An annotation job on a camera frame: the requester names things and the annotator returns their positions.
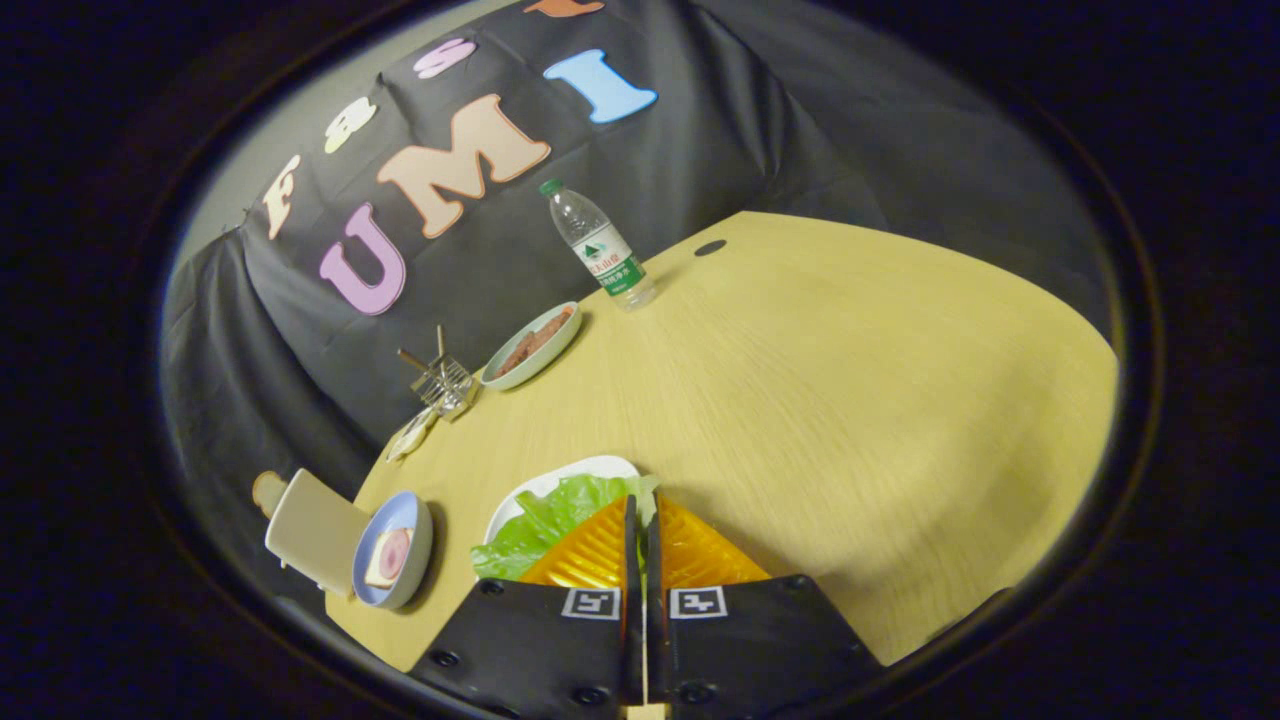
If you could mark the white plastic wrapper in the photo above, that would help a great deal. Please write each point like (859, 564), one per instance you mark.
(412, 435)

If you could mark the blue round plate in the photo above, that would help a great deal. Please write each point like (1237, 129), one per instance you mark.
(392, 550)

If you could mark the black backdrop cloth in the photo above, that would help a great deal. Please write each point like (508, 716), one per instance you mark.
(700, 150)

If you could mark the ham slice on bread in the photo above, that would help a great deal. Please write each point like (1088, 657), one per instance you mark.
(388, 556)

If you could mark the clear plastic water bottle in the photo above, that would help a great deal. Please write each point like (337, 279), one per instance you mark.
(598, 245)

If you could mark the green lettuce leaf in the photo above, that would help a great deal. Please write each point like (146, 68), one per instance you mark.
(545, 525)

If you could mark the white round plate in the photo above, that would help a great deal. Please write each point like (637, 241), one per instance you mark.
(545, 485)

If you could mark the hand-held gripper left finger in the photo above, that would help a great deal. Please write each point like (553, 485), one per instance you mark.
(540, 640)

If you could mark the pale green oval dish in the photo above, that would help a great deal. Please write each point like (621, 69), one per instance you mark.
(531, 345)

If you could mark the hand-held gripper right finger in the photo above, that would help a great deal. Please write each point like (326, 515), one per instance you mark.
(760, 640)

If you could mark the sliced meat pieces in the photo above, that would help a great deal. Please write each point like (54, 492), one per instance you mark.
(532, 342)

